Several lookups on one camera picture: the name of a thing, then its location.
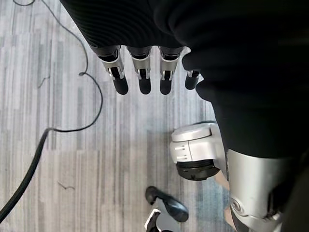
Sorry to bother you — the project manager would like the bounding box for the black cable on floor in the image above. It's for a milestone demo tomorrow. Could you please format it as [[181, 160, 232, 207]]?
[[0, 0, 104, 217]]

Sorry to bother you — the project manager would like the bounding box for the thin black cable loop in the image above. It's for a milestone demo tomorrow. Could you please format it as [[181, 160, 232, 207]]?
[[13, 0, 35, 7]]

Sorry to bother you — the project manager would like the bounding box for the robot left hand black silver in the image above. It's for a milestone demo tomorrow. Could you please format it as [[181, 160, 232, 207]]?
[[59, 0, 309, 232]]

